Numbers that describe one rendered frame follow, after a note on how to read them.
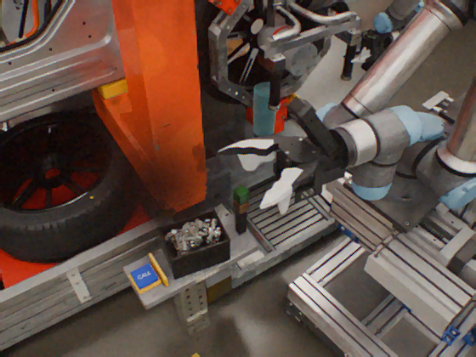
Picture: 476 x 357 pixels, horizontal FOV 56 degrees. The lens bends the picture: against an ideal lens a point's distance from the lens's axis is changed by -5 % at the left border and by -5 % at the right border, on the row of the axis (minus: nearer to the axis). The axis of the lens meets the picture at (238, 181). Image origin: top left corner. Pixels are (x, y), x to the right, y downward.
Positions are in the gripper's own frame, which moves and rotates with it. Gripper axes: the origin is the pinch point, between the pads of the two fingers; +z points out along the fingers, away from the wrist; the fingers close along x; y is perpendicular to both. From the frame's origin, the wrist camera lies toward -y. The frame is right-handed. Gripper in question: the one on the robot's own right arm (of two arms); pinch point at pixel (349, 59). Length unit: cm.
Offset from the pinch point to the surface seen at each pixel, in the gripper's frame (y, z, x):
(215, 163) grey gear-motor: -42, 48, -21
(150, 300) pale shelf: -38, 101, 21
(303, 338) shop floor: -83, 53, 46
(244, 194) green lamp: -17, 62, 18
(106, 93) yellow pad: -12, 76, -51
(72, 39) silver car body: 13, 83, -53
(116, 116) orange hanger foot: -15, 78, -39
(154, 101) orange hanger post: 17, 79, 2
